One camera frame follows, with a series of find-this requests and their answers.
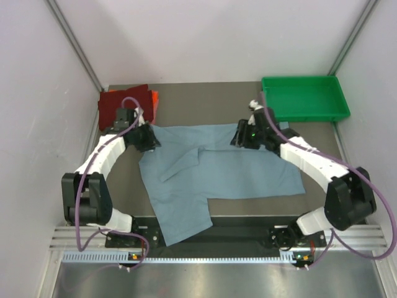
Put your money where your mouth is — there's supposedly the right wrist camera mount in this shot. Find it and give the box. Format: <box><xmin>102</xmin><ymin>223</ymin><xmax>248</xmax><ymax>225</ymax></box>
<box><xmin>248</xmin><ymin>100</ymin><xmax>264</xmax><ymax>112</ymax></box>

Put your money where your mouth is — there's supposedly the blue t shirt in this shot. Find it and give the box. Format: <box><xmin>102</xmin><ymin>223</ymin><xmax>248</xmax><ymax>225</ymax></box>
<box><xmin>139</xmin><ymin>124</ymin><xmax>305</xmax><ymax>246</ymax></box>

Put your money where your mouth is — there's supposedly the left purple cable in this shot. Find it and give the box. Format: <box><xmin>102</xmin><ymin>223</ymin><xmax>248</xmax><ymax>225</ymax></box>
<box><xmin>76</xmin><ymin>97</ymin><xmax>151</xmax><ymax>269</ymax></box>

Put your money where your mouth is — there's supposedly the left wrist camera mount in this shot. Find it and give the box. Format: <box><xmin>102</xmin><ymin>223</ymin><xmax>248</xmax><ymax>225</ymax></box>
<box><xmin>134</xmin><ymin>107</ymin><xmax>146</xmax><ymax>127</ymax></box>

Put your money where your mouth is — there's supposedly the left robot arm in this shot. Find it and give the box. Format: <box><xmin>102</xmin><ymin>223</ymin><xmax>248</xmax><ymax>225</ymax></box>
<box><xmin>61</xmin><ymin>108</ymin><xmax>161</xmax><ymax>246</ymax></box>

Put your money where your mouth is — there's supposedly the aluminium frame rail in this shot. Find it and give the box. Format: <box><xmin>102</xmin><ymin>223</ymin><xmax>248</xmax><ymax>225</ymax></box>
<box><xmin>49</xmin><ymin>225</ymin><xmax>388</xmax><ymax>251</ymax></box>

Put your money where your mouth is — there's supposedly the purple cable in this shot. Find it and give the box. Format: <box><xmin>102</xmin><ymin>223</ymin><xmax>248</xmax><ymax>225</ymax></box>
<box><xmin>259</xmin><ymin>91</ymin><xmax>397</xmax><ymax>269</ymax></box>
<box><xmin>76</xmin><ymin>97</ymin><xmax>151</xmax><ymax>269</ymax></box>

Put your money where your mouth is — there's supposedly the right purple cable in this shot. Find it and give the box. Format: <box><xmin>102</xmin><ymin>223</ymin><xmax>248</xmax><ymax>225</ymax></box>
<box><xmin>259</xmin><ymin>91</ymin><xmax>397</xmax><ymax>269</ymax></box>

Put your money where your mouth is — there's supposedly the grey slotted cable duct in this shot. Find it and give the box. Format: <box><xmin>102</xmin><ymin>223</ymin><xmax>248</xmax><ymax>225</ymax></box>
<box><xmin>61</xmin><ymin>251</ymin><xmax>313</xmax><ymax>264</ymax></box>

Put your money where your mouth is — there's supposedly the orange folded t shirt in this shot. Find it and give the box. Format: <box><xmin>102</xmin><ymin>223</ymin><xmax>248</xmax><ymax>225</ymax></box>
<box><xmin>103</xmin><ymin>88</ymin><xmax>159</xmax><ymax>125</ymax></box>

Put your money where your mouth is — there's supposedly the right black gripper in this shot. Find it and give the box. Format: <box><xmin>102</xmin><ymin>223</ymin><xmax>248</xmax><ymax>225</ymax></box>
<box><xmin>230</xmin><ymin>120</ymin><xmax>265</xmax><ymax>150</ymax></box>

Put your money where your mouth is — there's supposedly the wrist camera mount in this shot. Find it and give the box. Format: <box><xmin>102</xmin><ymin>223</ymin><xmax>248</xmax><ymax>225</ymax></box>
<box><xmin>248</xmin><ymin>100</ymin><xmax>264</xmax><ymax>112</ymax></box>
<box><xmin>134</xmin><ymin>107</ymin><xmax>146</xmax><ymax>127</ymax></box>

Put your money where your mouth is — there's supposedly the left aluminium corner post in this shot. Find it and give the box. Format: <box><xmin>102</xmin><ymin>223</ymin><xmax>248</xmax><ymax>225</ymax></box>
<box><xmin>44</xmin><ymin>0</ymin><xmax>104</xmax><ymax>92</ymax></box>

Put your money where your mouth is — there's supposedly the right aluminium corner post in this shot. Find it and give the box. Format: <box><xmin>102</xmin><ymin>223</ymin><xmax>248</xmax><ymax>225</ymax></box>
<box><xmin>328</xmin><ymin>0</ymin><xmax>380</xmax><ymax>76</ymax></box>

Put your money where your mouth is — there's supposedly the green plastic tray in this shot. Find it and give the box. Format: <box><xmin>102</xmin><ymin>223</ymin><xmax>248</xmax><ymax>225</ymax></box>
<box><xmin>261</xmin><ymin>76</ymin><xmax>350</xmax><ymax>122</ymax></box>

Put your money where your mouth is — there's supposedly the aluminium corner post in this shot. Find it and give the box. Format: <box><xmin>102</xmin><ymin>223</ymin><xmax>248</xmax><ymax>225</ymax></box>
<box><xmin>328</xmin><ymin>0</ymin><xmax>380</xmax><ymax>76</ymax></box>
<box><xmin>44</xmin><ymin>0</ymin><xmax>104</xmax><ymax>92</ymax></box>

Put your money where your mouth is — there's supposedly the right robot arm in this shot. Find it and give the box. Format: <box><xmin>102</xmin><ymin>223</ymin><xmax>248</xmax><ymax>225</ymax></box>
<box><xmin>231</xmin><ymin>101</ymin><xmax>377</xmax><ymax>246</ymax></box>

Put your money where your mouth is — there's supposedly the dark red folded t shirt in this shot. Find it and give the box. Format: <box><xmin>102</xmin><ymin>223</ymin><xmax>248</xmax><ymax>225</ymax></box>
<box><xmin>97</xmin><ymin>84</ymin><xmax>156</xmax><ymax>132</ymax></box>

